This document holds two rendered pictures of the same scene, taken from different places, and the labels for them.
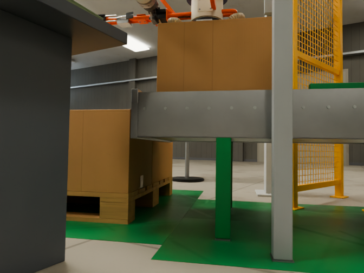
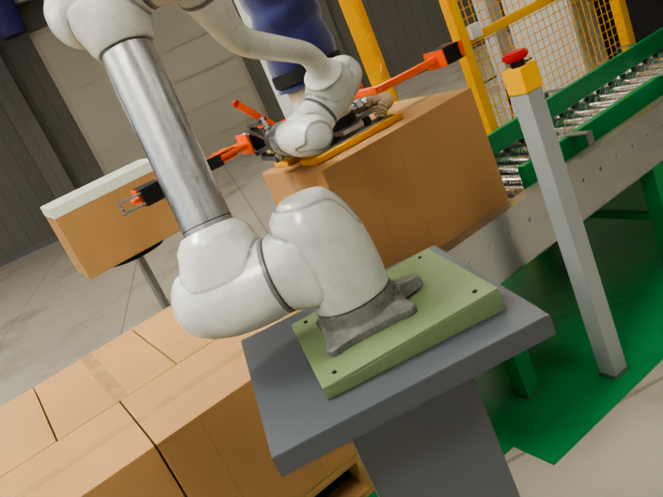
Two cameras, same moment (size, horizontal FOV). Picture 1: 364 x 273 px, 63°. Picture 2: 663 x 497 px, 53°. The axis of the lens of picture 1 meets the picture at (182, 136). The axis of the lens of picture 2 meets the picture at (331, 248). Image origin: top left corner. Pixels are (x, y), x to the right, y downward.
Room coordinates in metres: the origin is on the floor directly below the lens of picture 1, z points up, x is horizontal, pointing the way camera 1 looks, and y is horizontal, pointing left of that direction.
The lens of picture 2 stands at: (-0.04, 1.21, 1.31)
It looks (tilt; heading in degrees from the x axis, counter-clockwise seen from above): 18 degrees down; 324
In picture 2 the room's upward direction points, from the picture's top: 24 degrees counter-clockwise
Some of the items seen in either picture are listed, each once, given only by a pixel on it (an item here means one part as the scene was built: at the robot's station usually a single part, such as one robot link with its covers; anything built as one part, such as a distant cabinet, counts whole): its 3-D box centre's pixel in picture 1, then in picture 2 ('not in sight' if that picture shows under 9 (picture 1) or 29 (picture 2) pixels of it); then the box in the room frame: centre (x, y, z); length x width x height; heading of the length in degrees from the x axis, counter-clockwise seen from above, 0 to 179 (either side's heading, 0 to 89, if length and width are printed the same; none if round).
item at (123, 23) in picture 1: (124, 21); not in sight; (1.65, 0.33, 1.07); 0.07 x 0.07 x 0.04; 79
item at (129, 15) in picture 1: (107, 17); (173, 183); (1.62, 0.42, 1.08); 0.31 x 0.03 x 0.05; 79
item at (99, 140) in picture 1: (70, 149); (142, 441); (2.01, 0.75, 0.34); 1.20 x 1.00 x 0.40; 80
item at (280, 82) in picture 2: not in sight; (308, 69); (1.56, -0.12, 1.19); 0.23 x 0.23 x 0.04
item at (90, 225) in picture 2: not in sight; (115, 215); (3.45, -0.06, 0.82); 0.60 x 0.40 x 0.40; 79
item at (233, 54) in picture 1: (222, 73); (386, 187); (1.52, -0.21, 0.75); 0.60 x 0.40 x 0.40; 80
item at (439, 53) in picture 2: not in sight; (444, 55); (1.25, -0.37, 1.08); 0.09 x 0.08 x 0.05; 169
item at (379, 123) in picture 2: not in sight; (350, 134); (1.47, -0.10, 0.97); 0.34 x 0.10 x 0.05; 79
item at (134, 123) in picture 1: (155, 127); not in sight; (1.60, 0.14, 0.48); 0.70 x 0.03 x 0.15; 170
